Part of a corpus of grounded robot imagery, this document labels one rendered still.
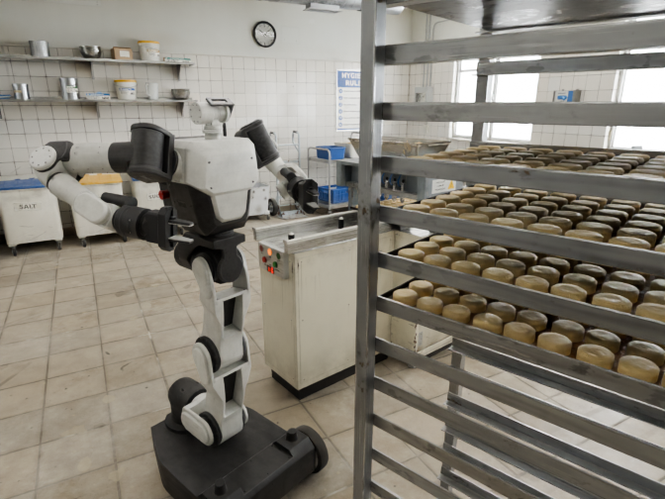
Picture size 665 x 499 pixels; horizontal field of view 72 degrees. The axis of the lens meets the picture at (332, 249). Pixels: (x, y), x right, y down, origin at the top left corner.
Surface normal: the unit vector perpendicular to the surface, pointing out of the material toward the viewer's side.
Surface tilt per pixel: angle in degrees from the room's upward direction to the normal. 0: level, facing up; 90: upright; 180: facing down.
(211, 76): 90
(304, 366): 90
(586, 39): 90
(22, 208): 92
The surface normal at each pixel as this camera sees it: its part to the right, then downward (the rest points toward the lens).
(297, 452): 0.54, -0.53
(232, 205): 0.76, 0.19
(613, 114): -0.66, 0.23
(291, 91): 0.48, 0.26
